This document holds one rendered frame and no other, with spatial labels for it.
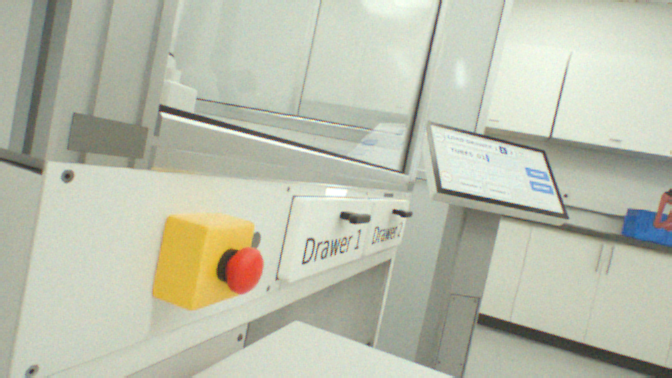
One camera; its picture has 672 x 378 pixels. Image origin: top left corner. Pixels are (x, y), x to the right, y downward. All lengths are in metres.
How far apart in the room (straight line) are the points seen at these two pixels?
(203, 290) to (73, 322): 0.09
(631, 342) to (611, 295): 0.34
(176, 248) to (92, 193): 0.08
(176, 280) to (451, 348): 1.44
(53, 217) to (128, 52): 0.12
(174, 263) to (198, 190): 0.07
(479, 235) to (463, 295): 0.22
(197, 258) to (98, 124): 0.12
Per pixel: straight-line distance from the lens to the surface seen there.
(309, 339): 0.59
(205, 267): 0.38
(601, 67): 4.15
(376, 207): 0.87
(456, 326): 1.73
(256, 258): 0.39
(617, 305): 3.79
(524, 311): 3.72
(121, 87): 0.35
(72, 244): 0.35
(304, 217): 0.58
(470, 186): 1.53
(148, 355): 0.46
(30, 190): 0.34
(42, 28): 0.35
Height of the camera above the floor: 0.98
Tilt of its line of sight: 3 degrees down
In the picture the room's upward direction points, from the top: 12 degrees clockwise
